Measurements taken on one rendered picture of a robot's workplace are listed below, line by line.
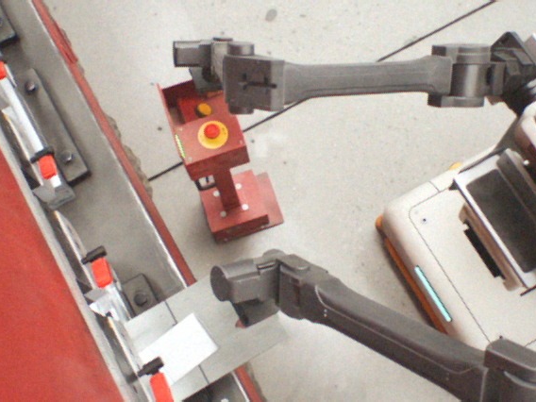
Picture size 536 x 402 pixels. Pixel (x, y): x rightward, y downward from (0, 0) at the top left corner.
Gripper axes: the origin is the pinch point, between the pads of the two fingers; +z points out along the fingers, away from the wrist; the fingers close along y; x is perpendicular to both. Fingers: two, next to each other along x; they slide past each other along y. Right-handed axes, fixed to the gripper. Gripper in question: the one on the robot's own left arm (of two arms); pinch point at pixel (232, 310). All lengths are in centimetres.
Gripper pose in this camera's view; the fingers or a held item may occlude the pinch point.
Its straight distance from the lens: 126.0
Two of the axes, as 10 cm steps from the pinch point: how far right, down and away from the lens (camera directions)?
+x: 7.7, -2.7, 5.8
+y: 4.9, 8.3, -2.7
